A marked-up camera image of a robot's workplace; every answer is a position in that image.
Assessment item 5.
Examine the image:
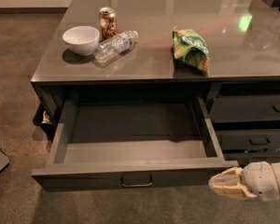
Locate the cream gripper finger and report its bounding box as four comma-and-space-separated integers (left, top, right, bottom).
210, 183, 257, 201
208, 167, 242, 185

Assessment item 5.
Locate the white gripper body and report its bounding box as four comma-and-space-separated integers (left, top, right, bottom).
242, 161, 280, 202

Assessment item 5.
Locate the dark grey drawer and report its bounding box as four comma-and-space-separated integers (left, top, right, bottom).
32, 97, 236, 191

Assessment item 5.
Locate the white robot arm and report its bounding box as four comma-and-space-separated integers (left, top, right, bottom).
208, 161, 280, 202

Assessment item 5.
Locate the bottom right drawer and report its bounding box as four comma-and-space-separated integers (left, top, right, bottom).
224, 152, 280, 166

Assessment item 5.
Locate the middle right drawer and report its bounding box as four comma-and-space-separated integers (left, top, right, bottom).
216, 129, 280, 150

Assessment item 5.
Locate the top right drawer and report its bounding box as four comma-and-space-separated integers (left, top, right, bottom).
209, 94, 280, 123

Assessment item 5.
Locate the dark grey drawer cabinet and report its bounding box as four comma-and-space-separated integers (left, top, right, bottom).
30, 0, 280, 170

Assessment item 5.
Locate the green snack chip bag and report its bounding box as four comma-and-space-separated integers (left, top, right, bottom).
172, 27, 209, 76

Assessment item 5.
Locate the clear plastic water bottle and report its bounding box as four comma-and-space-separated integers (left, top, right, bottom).
93, 31, 139, 63

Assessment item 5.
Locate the orange soda can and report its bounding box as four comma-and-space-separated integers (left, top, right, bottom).
99, 7, 118, 39

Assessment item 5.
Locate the black bin beside cabinet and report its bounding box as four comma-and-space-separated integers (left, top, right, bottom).
33, 105, 56, 140

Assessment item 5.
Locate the white ceramic bowl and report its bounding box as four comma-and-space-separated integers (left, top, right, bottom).
63, 26, 100, 56

